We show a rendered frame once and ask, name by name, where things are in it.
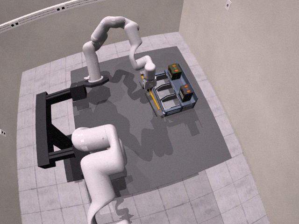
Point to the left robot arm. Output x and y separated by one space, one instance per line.
98 38

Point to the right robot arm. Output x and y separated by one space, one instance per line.
107 157

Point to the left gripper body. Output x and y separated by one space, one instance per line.
148 85

